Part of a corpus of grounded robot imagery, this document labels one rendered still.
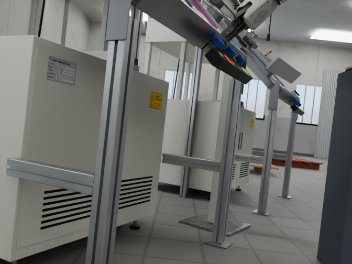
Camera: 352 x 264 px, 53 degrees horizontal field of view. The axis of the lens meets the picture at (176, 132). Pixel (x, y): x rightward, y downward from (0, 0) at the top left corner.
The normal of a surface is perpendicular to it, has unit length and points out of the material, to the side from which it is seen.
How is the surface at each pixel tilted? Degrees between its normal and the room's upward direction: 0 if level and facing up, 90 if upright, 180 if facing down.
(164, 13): 136
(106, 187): 90
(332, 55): 90
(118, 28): 90
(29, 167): 90
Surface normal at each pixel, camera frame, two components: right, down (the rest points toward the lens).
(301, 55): -0.01, 0.01
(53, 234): 0.88, 0.11
